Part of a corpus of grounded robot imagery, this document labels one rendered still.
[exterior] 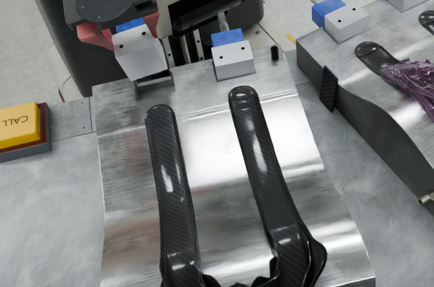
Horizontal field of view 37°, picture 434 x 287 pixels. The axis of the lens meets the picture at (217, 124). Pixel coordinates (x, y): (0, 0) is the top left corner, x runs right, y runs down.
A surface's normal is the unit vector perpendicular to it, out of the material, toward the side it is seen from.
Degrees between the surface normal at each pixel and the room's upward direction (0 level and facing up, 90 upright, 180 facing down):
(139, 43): 12
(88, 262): 0
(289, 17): 0
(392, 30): 0
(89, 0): 96
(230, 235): 25
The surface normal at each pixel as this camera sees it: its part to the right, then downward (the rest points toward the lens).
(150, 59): 0.22, 0.83
